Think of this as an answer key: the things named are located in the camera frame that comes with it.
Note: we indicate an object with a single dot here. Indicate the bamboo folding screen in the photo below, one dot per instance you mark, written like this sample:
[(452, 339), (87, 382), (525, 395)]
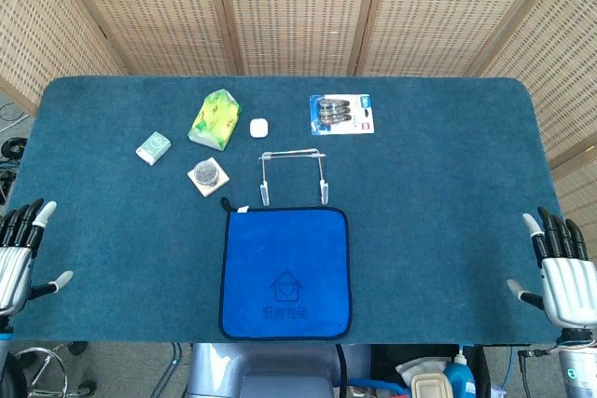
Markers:
[(298, 11)]

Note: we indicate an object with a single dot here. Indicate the green tissue pack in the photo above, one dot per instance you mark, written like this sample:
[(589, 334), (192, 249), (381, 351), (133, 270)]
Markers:
[(214, 118)]

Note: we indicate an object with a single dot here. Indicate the chrome stool base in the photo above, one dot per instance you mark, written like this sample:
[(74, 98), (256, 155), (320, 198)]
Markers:
[(46, 360)]

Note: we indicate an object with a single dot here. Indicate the small green white box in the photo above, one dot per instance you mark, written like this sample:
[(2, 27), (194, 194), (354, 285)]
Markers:
[(153, 147)]

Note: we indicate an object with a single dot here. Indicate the small white rounded case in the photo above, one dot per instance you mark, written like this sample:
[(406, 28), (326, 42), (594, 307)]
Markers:
[(259, 128)]

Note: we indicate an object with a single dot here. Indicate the blue fabric bag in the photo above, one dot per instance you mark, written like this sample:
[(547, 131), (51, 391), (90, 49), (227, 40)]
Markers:
[(378, 388)]

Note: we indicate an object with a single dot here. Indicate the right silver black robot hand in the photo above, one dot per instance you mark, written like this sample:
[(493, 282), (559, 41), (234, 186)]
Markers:
[(571, 291)]

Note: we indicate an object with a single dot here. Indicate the blue microfiber cloth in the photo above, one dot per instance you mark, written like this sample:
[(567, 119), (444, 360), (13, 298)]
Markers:
[(284, 253)]

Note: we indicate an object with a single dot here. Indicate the blue pump bottle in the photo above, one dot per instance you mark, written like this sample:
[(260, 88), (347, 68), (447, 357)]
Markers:
[(459, 377)]

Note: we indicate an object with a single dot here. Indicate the white crumpled cloth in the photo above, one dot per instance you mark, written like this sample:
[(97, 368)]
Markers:
[(415, 365)]

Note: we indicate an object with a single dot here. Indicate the black storage bin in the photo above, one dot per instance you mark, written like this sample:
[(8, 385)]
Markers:
[(387, 358)]

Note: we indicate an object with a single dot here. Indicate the beige lidded food box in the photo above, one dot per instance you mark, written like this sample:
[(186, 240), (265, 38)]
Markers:
[(431, 388)]

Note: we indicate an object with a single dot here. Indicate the teal table mat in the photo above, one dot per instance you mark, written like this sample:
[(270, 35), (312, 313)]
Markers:
[(420, 207)]

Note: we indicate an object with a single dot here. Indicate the blue blister card of clips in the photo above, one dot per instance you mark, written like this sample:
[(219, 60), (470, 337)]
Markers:
[(340, 113)]

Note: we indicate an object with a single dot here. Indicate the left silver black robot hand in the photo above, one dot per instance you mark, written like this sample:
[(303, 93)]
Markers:
[(14, 267)]

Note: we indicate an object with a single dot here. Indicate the blue-grey robot torso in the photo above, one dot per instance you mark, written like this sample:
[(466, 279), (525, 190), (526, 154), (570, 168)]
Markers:
[(261, 370)]

